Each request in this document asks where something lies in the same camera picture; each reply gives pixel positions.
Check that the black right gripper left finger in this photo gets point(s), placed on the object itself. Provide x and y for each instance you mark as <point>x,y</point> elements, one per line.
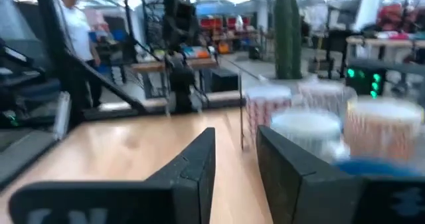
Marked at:
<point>116,202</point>

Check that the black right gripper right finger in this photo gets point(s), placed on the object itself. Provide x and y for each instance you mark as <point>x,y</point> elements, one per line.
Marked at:
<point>299,200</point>

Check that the red white patterned mug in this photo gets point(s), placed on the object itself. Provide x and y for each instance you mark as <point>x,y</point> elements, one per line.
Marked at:
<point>262,114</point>

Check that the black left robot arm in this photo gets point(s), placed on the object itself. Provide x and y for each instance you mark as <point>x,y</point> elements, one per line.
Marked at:
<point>181,81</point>

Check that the pink striped mug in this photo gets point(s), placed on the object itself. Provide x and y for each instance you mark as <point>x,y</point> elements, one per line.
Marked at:
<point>325,96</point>

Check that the black box green lights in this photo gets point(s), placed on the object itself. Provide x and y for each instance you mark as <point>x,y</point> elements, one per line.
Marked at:
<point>365,84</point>

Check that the wooden work table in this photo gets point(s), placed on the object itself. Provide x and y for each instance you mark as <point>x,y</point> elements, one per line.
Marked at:
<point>372,42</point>
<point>146,66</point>

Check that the black storage box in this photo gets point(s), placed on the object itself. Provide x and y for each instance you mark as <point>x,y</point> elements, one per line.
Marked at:
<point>224,81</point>

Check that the tall green cactus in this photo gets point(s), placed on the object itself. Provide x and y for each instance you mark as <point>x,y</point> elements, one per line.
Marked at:
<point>287,34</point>

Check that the person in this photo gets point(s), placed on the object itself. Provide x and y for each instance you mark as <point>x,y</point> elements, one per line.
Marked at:
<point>78,31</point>

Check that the black frame post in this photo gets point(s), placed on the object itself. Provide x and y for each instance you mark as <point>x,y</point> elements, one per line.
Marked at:
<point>53,34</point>

